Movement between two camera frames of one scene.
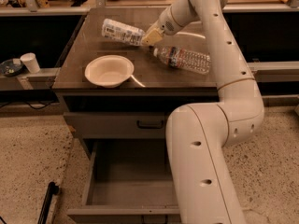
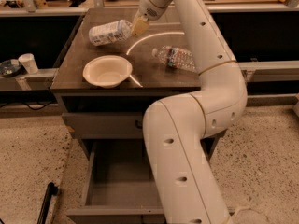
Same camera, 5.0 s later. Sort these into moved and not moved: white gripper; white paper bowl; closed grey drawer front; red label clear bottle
Moved: white gripper
Not moved: white paper bowl; closed grey drawer front; red label clear bottle
